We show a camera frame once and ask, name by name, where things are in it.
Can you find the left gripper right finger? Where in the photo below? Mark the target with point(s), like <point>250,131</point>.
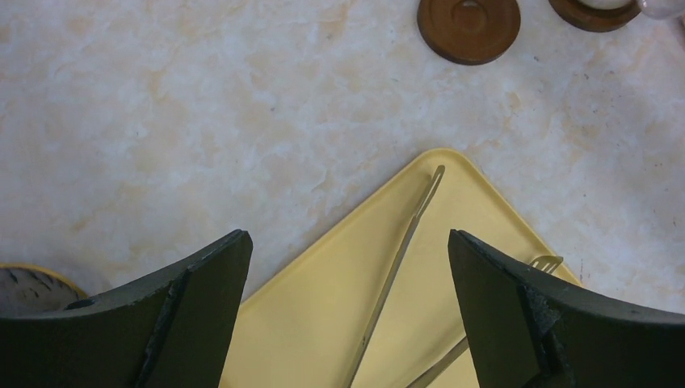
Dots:
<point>527,328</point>

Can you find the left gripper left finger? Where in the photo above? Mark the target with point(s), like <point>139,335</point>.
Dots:
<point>170,328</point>

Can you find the metal serving tongs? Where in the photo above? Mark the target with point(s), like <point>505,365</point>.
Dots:
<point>398,262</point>

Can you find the three-tier glass dessert stand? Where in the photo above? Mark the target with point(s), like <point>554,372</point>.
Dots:
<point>27,289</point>

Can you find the pink pearlescent mug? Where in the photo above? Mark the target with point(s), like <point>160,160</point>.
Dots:
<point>654,9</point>

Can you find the left brown coaster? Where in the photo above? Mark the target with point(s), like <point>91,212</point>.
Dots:
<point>469,32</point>

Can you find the brown coaster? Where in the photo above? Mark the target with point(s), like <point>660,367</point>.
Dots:
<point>592,20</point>
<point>469,32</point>

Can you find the right brown coaster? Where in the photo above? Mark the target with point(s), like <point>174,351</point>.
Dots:
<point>592,20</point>

